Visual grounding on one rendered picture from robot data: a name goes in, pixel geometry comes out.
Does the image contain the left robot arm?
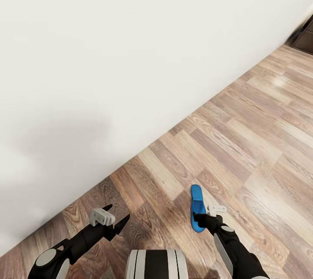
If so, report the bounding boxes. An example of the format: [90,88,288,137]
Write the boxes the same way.
[28,204,130,279]

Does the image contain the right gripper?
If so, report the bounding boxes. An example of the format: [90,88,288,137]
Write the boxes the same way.
[193,212,223,233]

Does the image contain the robot trunk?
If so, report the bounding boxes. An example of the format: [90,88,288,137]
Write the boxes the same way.
[125,250,188,279]

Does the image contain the sandal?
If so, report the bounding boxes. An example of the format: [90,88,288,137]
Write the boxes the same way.
[191,184,206,233]

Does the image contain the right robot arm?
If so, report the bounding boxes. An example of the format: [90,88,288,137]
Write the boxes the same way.
[193,205,270,279]

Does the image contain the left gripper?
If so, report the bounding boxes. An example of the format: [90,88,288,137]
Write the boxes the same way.
[79,204,130,252]

